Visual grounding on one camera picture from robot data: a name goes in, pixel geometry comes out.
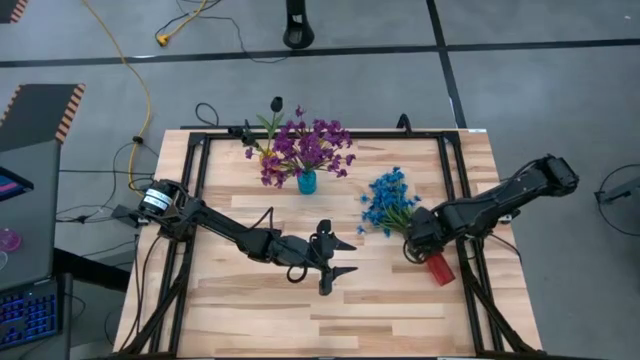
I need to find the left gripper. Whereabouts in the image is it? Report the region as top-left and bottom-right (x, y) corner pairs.
(277, 218), (360, 297)

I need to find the red ribbed glass vase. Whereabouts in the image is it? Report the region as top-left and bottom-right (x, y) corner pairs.
(424, 252), (457, 287)

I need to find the purple artificial flower bunch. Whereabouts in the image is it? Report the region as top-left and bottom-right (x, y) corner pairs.
(292, 104), (357, 179)
(244, 130), (301, 190)

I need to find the teal glass vase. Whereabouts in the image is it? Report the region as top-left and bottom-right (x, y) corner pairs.
(297, 170), (318, 196)

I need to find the black stand base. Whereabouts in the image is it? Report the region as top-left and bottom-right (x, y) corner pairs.
(282, 0), (317, 51)

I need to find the black laptop keyboard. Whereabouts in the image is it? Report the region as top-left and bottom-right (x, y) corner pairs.
(0, 273), (75, 360)

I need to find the pink round object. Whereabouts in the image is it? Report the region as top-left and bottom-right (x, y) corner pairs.
(0, 227), (23, 254)

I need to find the tilted display screen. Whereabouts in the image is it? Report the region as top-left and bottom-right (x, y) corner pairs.
(0, 166), (36, 204)

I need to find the black mat orange striped edge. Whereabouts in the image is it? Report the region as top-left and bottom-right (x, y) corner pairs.
(0, 83), (88, 154)
(0, 0), (31, 25)

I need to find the black aluminium table frame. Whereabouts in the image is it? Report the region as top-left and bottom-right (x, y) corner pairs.
(115, 127), (540, 360)

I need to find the black cable loop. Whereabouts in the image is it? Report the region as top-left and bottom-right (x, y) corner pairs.
(194, 102), (221, 128)

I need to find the thin black floor cable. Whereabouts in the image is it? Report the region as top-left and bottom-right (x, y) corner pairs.
(167, 0), (290, 65)

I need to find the black cable bundle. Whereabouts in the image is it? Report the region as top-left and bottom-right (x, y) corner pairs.
(54, 134), (159, 226)

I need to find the yellow floor cable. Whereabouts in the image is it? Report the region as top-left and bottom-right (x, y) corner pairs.
(81, 0), (153, 192)

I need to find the yellow cable with plug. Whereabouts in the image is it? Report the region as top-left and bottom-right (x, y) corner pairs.
(155, 0), (209, 48)

